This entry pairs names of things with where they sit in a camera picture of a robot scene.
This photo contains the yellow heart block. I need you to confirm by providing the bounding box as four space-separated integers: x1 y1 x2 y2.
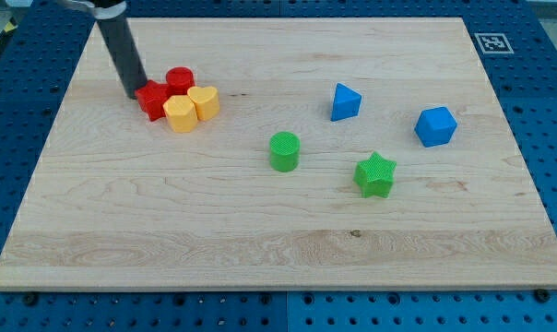
187 86 220 121

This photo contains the green star block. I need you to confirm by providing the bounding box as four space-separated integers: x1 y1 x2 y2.
353 151 397 198

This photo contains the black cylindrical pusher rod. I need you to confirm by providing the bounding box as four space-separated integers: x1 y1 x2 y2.
95 0 148 100

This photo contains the red star block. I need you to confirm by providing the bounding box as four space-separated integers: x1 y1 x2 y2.
135 79 168 122

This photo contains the blue triangle block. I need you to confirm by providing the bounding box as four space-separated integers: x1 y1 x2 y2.
330 83 361 122

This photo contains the red cylinder block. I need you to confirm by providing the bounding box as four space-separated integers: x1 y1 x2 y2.
165 66 195 96

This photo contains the yellow hexagon block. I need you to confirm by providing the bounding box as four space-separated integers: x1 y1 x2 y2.
163 95 198 133

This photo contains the blue hexagon block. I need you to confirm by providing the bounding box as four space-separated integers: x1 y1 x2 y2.
414 107 457 148

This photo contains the green cylinder block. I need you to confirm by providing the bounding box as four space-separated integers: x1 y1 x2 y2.
269 131 301 172

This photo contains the light wooden board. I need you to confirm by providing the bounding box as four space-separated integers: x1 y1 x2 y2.
0 18 557 292

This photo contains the white fiducial marker tag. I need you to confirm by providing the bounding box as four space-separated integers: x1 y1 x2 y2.
474 32 514 54

